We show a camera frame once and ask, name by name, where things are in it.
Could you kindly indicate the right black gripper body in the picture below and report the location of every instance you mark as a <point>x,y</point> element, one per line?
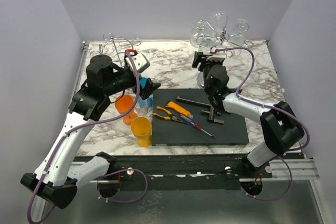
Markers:
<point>206,65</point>

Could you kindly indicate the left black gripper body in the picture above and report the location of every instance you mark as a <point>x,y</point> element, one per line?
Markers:
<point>123,80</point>

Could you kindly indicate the small clear wine glass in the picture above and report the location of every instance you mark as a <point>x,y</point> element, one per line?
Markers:
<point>141,111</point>

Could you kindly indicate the clear tumbler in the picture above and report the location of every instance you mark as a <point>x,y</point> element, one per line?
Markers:
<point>239,31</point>

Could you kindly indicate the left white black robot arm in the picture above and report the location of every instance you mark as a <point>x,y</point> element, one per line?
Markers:
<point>54,180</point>

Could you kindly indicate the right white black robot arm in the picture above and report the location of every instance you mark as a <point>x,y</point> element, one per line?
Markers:
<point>281,129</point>

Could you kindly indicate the tall chrome wine glass rack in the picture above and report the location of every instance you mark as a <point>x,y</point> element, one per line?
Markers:
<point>210,31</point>

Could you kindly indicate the blue plastic goblet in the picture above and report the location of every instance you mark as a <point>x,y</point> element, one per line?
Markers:
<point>148,102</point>

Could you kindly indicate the orange plastic goblet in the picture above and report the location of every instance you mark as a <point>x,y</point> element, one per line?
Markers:
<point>122,104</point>

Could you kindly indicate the yellow utility knife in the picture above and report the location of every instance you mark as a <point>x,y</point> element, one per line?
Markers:
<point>179,109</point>

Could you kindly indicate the yellow plastic cup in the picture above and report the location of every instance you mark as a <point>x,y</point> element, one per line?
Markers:
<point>141,128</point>

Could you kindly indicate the red blue screwdriver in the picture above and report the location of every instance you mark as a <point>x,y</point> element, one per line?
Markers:
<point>194,124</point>

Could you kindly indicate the dark grey tray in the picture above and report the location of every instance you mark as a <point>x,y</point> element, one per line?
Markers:
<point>171,133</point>

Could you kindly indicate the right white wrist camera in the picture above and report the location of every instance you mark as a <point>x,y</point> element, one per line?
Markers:
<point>213,56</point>

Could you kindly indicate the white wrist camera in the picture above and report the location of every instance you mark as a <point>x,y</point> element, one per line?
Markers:
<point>140,61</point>
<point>213,56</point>

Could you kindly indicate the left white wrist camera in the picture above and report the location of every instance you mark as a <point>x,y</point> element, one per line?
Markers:
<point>140,61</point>

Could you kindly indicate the small chrome wire rack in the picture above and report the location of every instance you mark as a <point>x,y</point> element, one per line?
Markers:
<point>115,46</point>

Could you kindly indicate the yellow handled pliers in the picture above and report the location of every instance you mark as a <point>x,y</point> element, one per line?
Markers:
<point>168,117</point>

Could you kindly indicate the long black metal bracket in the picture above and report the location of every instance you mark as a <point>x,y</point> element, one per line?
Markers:
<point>209,109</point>

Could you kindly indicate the aluminium frame rail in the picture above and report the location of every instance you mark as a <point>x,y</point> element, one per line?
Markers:
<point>294,167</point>

